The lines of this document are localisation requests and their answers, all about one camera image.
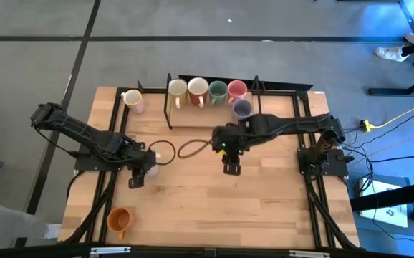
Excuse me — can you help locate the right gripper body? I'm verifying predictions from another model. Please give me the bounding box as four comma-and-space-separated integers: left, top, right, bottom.
211, 123, 246, 158

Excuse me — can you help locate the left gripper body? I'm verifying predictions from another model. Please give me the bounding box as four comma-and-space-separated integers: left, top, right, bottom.
126, 148, 157, 173

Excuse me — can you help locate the diamond patterned white mug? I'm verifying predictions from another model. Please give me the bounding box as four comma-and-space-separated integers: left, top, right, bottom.
145, 153, 163, 178

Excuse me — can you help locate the lavender grey mug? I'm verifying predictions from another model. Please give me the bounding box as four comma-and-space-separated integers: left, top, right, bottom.
231, 99, 254, 123

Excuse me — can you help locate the plain orange mug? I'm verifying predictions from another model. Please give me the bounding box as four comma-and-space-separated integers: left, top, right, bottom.
106, 206, 137, 241

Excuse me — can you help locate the teal mug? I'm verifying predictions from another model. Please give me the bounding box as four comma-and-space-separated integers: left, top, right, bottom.
208, 80, 228, 107

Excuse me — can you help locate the plain pink mug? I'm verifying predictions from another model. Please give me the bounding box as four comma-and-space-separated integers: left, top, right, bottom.
227, 80, 249, 105

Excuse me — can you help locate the red mug with white inside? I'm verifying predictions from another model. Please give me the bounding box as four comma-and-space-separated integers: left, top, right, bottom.
187, 77, 210, 108

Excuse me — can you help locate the pink floral patterned mug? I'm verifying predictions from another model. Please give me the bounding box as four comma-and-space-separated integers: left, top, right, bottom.
120, 89, 145, 115

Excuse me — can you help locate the yellow mug with cream handle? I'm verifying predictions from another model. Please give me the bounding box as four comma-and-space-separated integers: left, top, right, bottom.
167, 78, 188, 110

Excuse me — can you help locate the white cardboard box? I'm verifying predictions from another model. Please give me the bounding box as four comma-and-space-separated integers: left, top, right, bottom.
359, 175, 410, 229

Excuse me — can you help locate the black desk leg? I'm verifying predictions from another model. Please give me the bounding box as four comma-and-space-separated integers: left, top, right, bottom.
367, 70, 414, 97
350, 178, 414, 212

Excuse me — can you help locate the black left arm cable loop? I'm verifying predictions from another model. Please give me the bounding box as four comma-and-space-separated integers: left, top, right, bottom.
148, 139, 177, 166

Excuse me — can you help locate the right arm cable loop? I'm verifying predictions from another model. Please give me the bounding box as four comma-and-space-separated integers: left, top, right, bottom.
177, 138, 213, 159

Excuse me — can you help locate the wooden shelf with black frame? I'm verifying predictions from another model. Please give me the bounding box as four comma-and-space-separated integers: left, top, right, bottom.
163, 73, 265, 130

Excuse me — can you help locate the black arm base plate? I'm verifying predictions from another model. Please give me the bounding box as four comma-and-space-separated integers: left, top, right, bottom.
297, 147, 355, 177
73, 150, 129, 172

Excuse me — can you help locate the black aluminium table frame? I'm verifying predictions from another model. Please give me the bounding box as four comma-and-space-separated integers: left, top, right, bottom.
63, 87, 360, 250

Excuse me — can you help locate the black camera rig frame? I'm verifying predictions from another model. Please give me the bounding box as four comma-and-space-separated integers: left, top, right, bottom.
0, 244, 414, 258

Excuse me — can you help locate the yellow extension cable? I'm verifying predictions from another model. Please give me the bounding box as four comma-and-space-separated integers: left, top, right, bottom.
370, 105, 414, 129

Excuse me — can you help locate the beige floor cable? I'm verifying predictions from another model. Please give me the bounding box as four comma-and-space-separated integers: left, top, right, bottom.
346, 125, 414, 166

